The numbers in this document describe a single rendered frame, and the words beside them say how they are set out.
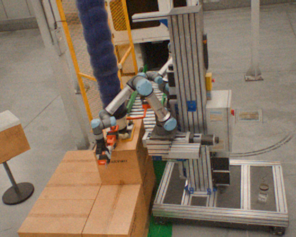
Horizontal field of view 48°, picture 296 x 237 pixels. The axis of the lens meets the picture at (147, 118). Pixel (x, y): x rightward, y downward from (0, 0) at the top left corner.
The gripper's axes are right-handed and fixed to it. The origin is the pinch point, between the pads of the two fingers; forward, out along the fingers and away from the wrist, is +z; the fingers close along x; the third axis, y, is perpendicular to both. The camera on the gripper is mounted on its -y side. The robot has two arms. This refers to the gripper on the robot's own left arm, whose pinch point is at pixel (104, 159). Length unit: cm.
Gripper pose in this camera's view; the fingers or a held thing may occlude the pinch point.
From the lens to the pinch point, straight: 272.5
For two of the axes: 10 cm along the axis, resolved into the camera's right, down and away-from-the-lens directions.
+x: -9.8, 0.8, 1.7
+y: 1.0, -5.0, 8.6
